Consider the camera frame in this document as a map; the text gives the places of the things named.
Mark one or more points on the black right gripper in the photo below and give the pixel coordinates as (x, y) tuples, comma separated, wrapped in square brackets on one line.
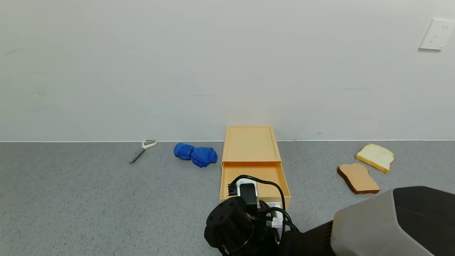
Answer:
[(265, 217)]

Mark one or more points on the yellow drawer cabinet case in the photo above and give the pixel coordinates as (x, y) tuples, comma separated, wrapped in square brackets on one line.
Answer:
[(250, 144)]

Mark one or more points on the blue crumpled cloth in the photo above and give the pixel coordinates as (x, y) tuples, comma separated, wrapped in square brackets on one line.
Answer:
[(202, 156)]

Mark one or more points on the brown toast slice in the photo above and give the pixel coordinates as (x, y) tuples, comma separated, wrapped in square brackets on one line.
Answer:
[(359, 177)]

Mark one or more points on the white bread slice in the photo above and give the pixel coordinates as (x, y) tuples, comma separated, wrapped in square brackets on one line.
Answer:
[(375, 154)]

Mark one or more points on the grey and white peeler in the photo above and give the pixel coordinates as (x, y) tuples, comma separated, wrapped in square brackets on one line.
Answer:
[(137, 155)]

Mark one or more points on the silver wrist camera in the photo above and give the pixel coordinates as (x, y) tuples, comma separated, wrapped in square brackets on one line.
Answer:
[(249, 190)]

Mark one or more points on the white wall socket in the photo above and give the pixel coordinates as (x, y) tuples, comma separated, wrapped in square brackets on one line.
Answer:
[(436, 34)]

